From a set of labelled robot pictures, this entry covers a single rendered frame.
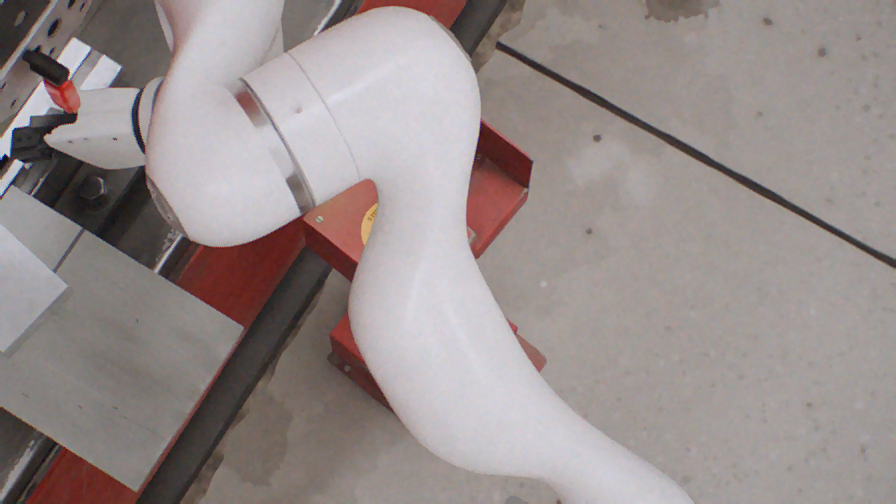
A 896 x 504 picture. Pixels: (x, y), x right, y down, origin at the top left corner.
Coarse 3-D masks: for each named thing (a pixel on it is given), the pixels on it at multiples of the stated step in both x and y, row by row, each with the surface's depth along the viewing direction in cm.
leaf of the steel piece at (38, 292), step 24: (0, 240) 189; (0, 264) 189; (24, 264) 189; (0, 288) 188; (24, 288) 188; (48, 288) 188; (0, 312) 187; (24, 312) 188; (48, 312) 186; (0, 336) 187; (24, 336) 186
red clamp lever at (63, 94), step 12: (24, 60) 169; (36, 60) 168; (48, 60) 168; (36, 72) 168; (48, 72) 168; (60, 72) 167; (48, 84) 171; (60, 84) 168; (72, 84) 173; (60, 96) 172; (72, 96) 173; (72, 108) 175
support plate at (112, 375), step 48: (48, 240) 190; (96, 240) 190; (96, 288) 188; (144, 288) 188; (48, 336) 187; (96, 336) 187; (144, 336) 187; (192, 336) 187; (240, 336) 188; (0, 384) 186; (48, 384) 186; (96, 384) 186; (144, 384) 186; (192, 384) 186; (48, 432) 185; (96, 432) 185; (144, 432) 185; (144, 480) 184
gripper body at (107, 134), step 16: (80, 96) 183; (96, 96) 183; (112, 96) 182; (128, 96) 181; (64, 112) 185; (80, 112) 183; (96, 112) 182; (112, 112) 181; (128, 112) 181; (64, 128) 183; (80, 128) 183; (96, 128) 182; (112, 128) 181; (128, 128) 181; (64, 144) 185; (80, 144) 184; (96, 144) 184; (112, 144) 183; (128, 144) 183; (144, 144) 182; (96, 160) 189; (112, 160) 188; (128, 160) 188; (144, 160) 188
